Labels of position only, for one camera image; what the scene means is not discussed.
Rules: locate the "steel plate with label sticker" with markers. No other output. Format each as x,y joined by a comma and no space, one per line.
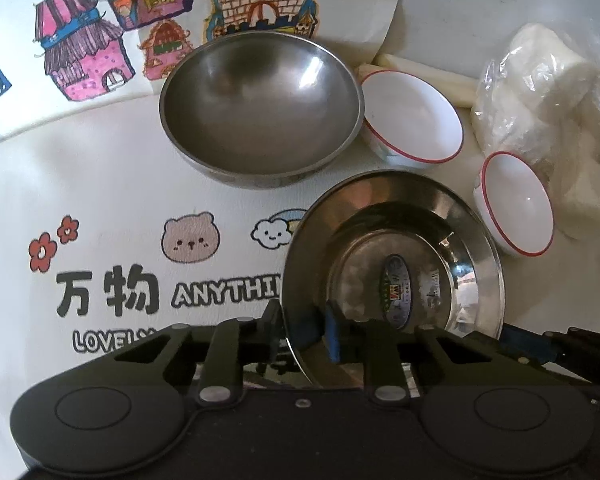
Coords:
395,230

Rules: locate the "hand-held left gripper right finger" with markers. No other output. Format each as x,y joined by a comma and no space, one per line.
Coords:
332,336

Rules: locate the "white bowl with red rim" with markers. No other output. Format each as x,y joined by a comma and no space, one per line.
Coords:
517,205
410,115

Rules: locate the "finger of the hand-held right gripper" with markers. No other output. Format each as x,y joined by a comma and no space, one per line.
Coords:
587,350

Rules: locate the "cream white stick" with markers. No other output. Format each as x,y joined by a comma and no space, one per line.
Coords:
430,77

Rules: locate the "large stainless steel bowl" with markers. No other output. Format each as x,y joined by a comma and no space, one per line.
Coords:
260,105

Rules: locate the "plastic bag of white buns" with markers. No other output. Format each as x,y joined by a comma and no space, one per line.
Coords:
545,90

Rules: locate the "white printed tablecloth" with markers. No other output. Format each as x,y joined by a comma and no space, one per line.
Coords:
105,185

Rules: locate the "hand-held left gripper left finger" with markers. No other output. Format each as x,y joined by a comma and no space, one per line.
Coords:
275,336

